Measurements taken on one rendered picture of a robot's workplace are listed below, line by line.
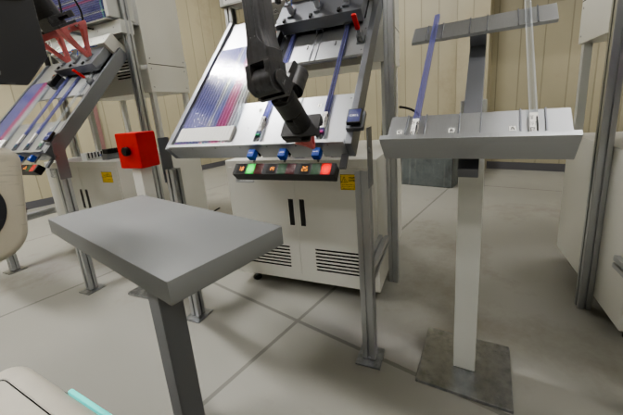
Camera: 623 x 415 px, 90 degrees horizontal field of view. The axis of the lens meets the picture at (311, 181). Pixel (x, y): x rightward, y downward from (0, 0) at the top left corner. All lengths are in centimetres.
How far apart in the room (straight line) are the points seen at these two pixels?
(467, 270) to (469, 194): 23
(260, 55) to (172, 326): 65
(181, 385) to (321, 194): 77
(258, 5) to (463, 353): 109
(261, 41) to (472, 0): 343
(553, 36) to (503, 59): 43
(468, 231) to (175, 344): 81
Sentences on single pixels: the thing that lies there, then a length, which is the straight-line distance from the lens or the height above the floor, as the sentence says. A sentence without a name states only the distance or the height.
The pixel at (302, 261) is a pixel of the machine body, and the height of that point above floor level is 16.
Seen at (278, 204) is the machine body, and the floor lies 42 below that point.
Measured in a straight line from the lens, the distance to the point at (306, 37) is 133.
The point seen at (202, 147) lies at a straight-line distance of 114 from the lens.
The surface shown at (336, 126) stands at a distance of 94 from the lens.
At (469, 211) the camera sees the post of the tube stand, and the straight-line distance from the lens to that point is 95.
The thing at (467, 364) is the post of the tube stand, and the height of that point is 3.
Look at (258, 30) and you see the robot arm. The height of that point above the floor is 98.
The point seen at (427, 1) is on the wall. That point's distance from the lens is 436.
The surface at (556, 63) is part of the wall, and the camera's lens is 403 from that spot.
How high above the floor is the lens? 82
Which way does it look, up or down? 13 degrees down
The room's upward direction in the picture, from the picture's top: 5 degrees counter-clockwise
